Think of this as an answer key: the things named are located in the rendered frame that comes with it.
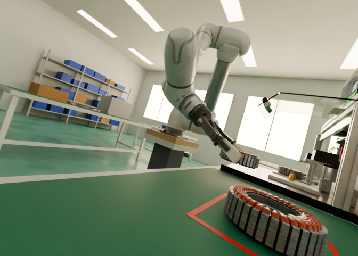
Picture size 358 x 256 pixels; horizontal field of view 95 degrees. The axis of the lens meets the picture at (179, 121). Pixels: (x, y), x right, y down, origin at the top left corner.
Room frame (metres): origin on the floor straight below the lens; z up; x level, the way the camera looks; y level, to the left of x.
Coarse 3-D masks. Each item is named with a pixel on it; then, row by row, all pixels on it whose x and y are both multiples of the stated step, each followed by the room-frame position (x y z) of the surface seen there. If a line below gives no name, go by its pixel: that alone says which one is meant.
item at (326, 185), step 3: (324, 180) 0.74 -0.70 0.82; (327, 180) 0.74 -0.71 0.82; (330, 180) 0.73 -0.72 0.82; (324, 183) 0.74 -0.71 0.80; (327, 183) 0.73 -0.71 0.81; (330, 183) 0.73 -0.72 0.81; (318, 186) 0.80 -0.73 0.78; (324, 186) 0.74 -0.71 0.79; (327, 186) 0.73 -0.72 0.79; (330, 186) 0.73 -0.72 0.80; (321, 189) 0.74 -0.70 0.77; (324, 189) 0.74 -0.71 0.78; (327, 189) 0.73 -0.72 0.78; (330, 189) 0.73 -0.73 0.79
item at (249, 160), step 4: (220, 152) 0.51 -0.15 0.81; (240, 152) 0.45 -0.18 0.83; (244, 152) 0.53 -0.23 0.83; (224, 156) 0.47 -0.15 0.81; (244, 156) 0.44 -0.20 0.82; (248, 156) 0.44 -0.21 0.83; (252, 156) 0.44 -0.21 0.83; (256, 156) 0.45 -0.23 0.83; (228, 160) 0.46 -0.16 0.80; (240, 160) 0.44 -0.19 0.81; (244, 160) 0.44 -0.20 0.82; (248, 160) 0.44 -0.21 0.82; (252, 160) 0.44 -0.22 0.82; (256, 160) 0.45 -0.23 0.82; (240, 164) 0.45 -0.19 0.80; (244, 164) 0.44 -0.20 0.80; (248, 164) 0.44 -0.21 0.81; (252, 164) 0.44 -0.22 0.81; (256, 164) 0.45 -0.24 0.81; (252, 168) 0.45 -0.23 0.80
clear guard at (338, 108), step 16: (272, 96) 0.55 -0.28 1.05; (288, 96) 0.55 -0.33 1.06; (304, 96) 0.51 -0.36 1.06; (320, 96) 0.48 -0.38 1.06; (272, 112) 0.70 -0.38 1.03; (288, 112) 0.72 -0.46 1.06; (304, 112) 0.66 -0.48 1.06; (320, 112) 0.61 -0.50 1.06; (336, 112) 0.56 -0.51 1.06; (352, 112) 0.52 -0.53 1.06
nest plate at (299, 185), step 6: (270, 174) 0.64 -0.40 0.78; (276, 174) 0.73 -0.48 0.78; (282, 180) 0.60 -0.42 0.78; (288, 180) 0.61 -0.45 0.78; (294, 186) 0.58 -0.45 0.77; (300, 186) 0.57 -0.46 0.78; (306, 186) 0.59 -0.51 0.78; (312, 186) 0.66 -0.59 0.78; (312, 192) 0.55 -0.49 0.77; (318, 192) 0.54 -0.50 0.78
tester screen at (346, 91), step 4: (356, 76) 0.66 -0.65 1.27; (352, 80) 0.71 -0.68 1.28; (356, 80) 0.65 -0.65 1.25; (348, 84) 0.75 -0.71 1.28; (352, 84) 0.69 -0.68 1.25; (344, 88) 0.81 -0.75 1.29; (348, 88) 0.73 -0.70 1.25; (344, 92) 0.79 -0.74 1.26; (348, 92) 0.72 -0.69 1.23; (352, 92) 0.67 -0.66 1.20; (344, 96) 0.77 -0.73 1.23; (348, 96) 0.70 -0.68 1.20
